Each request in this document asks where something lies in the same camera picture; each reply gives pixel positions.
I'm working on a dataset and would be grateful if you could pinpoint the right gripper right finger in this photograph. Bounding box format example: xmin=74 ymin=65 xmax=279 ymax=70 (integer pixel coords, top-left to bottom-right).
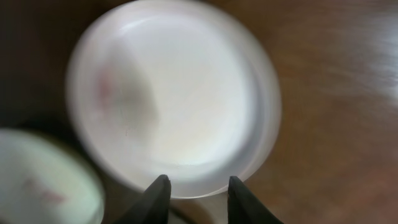
xmin=228 ymin=176 xmax=283 ymax=224

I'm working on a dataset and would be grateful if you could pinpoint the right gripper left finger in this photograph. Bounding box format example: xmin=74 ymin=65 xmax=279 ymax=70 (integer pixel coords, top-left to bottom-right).
xmin=115 ymin=174 xmax=171 ymax=224

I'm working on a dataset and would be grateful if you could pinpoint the white plate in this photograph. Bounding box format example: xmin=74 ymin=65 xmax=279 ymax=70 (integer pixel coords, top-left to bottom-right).
xmin=1 ymin=128 xmax=105 ymax=224
xmin=66 ymin=1 xmax=281 ymax=198

